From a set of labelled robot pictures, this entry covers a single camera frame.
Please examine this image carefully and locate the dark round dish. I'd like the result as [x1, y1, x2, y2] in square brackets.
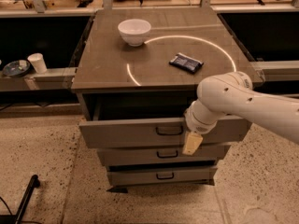
[3, 60, 30, 77]

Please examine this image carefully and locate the grey side ledge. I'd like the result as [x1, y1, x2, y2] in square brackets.
[0, 67, 77, 91]

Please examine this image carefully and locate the grey bottom drawer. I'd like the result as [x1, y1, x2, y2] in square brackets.
[107, 166, 217, 186]

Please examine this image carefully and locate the dark blue snack packet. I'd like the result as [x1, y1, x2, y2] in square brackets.
[169, 53, 204, 74]

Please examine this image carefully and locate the white ceramic bowl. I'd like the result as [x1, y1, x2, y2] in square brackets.
[118, 19, 151, 47]

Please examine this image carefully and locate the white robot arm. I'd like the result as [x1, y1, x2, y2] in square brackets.
[182, 72, 299, 155]

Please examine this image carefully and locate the grey drawer cabinet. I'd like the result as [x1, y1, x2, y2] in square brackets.
[70, 6, 265, 194]

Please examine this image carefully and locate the grey drawer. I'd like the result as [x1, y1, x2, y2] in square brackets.
[107, 166, 217, 186]
[97, 143, 230, 167]
[79, 116, 251, 148]

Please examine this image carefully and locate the black stand leg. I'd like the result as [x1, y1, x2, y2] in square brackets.
[0, 175, 40, 224]

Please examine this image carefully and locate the grey top drawer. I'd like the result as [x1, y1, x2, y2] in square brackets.
[79, 116, 251, 148]

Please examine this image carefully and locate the grey middle drawer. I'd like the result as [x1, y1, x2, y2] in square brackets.
[97, 143, 230, 167]

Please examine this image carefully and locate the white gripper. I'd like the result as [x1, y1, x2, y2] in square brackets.
[182, 100, 225, 155]

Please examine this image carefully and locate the white paper cup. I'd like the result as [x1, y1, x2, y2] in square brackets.
[27, 53, 47, 74]

